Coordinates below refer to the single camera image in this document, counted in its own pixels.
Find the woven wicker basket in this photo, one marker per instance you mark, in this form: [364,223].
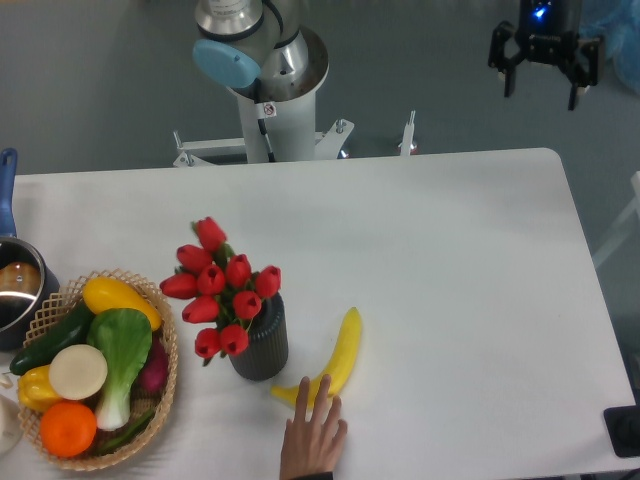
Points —
[141,402]

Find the white round onion slice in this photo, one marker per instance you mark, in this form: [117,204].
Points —
[78,372]

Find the dark green cucumber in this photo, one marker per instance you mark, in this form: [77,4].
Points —
[70,330]

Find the blue plastic bag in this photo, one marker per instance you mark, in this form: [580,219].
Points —
[618,23]

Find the purple sweet potato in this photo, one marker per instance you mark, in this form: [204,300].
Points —
[154,373]

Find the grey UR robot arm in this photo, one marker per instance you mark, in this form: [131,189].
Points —
[260,50]

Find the yellow plastic banana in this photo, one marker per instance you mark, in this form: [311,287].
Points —
[343,358]

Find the green chili pepper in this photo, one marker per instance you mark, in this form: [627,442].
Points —
[138,426]

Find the yellow squash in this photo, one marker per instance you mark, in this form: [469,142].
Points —
[104,293]

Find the green bok choy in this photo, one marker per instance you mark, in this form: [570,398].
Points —
[124,338]

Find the white ceramic object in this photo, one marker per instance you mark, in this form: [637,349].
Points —
[11,432]

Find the bare human hand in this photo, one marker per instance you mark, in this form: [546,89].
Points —
[312,446]

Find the blue-handled saucepan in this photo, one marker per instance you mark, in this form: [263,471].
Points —
[26,279]

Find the black device at table edge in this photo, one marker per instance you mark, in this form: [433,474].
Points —
[622,425]

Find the orange fruit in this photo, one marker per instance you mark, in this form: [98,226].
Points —
[68,429]

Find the yellow bell pepper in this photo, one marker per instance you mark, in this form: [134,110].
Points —
[35,390]

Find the red tulip bouquet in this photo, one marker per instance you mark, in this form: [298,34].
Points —
[233,304]

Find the dark grey ribbed vase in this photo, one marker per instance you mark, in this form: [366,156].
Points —
[268,349]

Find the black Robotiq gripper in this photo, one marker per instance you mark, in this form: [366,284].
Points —
[547,33]

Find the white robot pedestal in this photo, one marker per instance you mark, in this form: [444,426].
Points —
[272,132]

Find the white frame at right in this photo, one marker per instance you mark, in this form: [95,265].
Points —
[620,229]

